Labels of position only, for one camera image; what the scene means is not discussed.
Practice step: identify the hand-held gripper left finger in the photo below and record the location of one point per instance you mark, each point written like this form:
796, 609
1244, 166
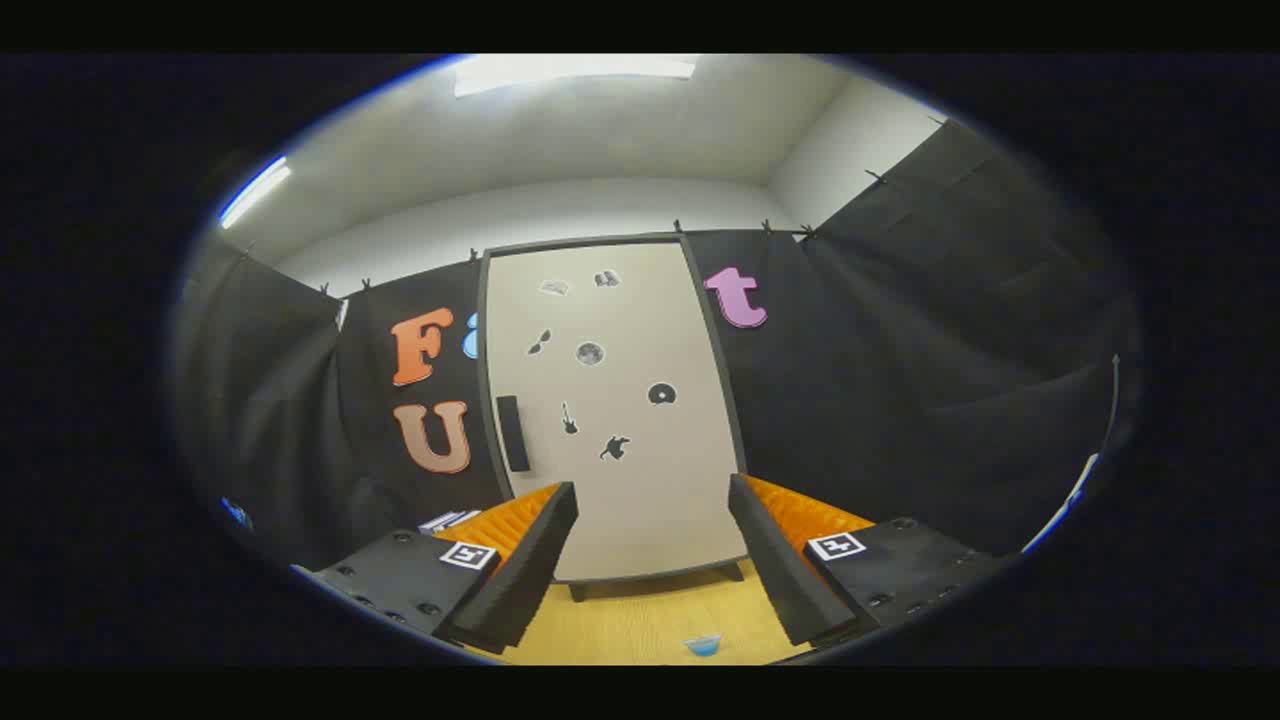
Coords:
530, 570

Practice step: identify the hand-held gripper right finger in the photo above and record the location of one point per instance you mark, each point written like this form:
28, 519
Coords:
775, 570

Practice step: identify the small blue white tube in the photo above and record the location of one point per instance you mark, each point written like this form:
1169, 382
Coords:
703, 645

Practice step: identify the white cabinet door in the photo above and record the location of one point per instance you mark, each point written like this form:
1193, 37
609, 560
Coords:
620, 320

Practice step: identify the grey cabinet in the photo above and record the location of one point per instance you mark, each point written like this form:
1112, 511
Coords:
577, 592

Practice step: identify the black backdrop cloth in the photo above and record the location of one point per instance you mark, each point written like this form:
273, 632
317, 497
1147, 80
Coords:
900, 400

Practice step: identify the wide ceiling light panel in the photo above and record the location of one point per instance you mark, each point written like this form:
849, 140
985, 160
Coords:
575, 72

